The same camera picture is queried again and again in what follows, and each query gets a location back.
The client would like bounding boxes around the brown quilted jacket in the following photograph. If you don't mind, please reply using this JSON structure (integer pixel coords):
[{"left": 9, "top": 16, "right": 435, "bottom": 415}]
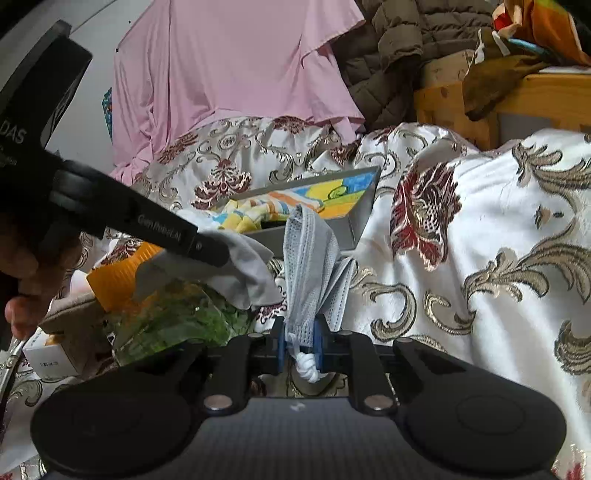
[{"left": 332, "top": 0, "right": 497, "bottom": 132}]

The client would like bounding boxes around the grey cloth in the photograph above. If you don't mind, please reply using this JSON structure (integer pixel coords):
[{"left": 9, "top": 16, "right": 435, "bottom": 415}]
[{"left": 133, "top": 230, "right": 283, "bottom": 311}]

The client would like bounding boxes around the floral satin bedspread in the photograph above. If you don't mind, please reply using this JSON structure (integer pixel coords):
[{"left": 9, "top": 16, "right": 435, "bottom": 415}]
[{"left": 0, "top": 115, "right": 591, "bottom": 480}]

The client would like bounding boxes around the person's left hand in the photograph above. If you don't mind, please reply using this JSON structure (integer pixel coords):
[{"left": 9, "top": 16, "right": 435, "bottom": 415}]
[{"left": 0, "top": 225, "right": 86, "bottom": 340}]

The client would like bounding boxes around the wooden furniture frame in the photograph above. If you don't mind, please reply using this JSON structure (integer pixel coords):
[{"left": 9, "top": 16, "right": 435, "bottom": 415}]
[{"left": 413, "top": 71, "right": 591, "bottom": 151}]

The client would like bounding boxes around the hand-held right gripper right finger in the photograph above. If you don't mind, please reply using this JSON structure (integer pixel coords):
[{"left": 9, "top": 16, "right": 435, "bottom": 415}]
[{"left": 313, "top": 318, "right": 428, "bottom": 414}]

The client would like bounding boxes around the yellow striped towel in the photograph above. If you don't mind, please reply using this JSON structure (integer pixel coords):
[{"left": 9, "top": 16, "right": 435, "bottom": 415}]
[{"left": 215, "top": 191, "right": 324, "bottom": 232}]

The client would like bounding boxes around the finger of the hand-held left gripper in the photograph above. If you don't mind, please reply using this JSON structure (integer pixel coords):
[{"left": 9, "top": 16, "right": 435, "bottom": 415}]
[{"left": 48, "top": 157, "right": 230, "bottom": 269}]

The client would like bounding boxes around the cardboard box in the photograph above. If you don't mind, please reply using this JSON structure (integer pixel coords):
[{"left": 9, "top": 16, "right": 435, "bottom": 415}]
[{"left": 418, "top": 50, "right": 476, "bottom": 90}]

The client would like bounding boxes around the pink sheet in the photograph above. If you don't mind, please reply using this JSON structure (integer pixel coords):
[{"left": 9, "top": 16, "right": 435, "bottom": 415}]
[{"left": 110, "top": 0, "right": 368, "bottom": 183}]

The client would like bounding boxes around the colourful wall poster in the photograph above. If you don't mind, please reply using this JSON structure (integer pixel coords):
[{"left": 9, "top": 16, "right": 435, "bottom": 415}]
[{"left": 102, "top": 87, "right": 115, "bottom": 139}]

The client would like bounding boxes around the orange cup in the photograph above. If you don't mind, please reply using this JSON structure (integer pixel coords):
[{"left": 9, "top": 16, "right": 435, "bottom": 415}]
[{"left": 87, "top": 244, "right": 164, "bottom": 312}]

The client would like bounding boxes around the grey metal tray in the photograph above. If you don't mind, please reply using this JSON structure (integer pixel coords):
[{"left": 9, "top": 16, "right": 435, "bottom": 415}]
[{"left": 226, "top": 166, "right": 383, "bottom": 254}]

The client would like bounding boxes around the colourful crumpled cloth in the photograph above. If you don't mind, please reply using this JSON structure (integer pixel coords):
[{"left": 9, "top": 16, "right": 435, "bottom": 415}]
[{"left": 463, "top": 0, "right": 591, "bottom": 121}]

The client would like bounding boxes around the white box with orange label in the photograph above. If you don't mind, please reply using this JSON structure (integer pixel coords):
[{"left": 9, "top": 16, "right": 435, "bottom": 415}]
[{"left": 22, "top": 332, "right": 93, "bottom": 378}]

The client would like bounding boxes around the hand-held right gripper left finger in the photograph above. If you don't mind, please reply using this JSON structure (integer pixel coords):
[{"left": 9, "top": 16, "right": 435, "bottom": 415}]
[{"left": 173, "top": 316, "right": 288, "bottom": 416}]

